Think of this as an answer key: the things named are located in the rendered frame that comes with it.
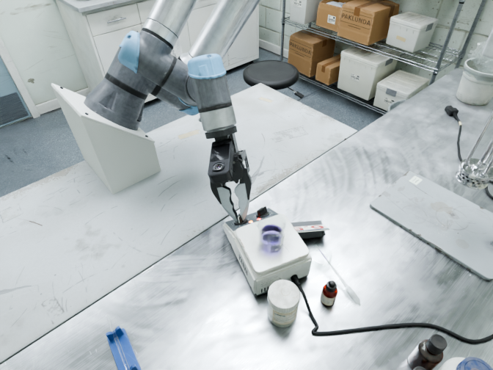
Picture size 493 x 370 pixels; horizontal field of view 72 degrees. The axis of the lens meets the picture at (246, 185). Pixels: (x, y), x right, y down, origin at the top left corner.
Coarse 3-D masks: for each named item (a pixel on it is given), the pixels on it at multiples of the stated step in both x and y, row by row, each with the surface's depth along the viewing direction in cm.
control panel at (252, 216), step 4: (268, 208) 84; (256, 212) 83; (276, 212) 80; (248, 216) 82; (252, 216) 81; (232, 220) 81; (248, 220) 79; (252, 220) 78; (228, 224) 80; (232, 224) 79; (244, 224) 77; (248, 224) 77; (232, 228) 76; (236, 228) 76
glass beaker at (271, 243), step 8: (264, 216) 66; (272, 216) 66; (280, 216) 66; (256, 224) 64; (264, 224) 68; (280, 224) 67; (264, 232) 63; (272, 232) 62; (280, 232) 63; (264, 240) 65; (272, 240) 64; (280, 240) 65; (264, 248) 66; (272, 248) 66; (280, 248) 67
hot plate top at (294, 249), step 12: (240, 228) 72; (252, 228) 72; (288, 228) 72; (240, 240) 70; (252, 240) 70; (288, 240) 70; (300, 240) 70; (252, 252) 68; (288, 252) 68; (300, 252) 68; (252, 264) 66; (264, 264) 66; (276, 264) 66
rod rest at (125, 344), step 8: (120, 328) 63; (112, 336) 63; (120, 336) 64; (112, 344) 63; (120, 344) 63; (128, 344) 63; (112, 352) 62; (128, 352) 62; (120, 360) 61; (128, 360) 61; (136, 360) 61; (120, 368) 60; (136, 368) 58
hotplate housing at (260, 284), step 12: (228, 228) 78; (240, 252) 71; (240, 264) 75; (288, 264) 68; (300, 264) 68; (252, 276) 66; (264, 276) 66; (276, 276) 67; (288, 276) 69; (300, 276) 71; (252, 288) 69; (264, 288) 68
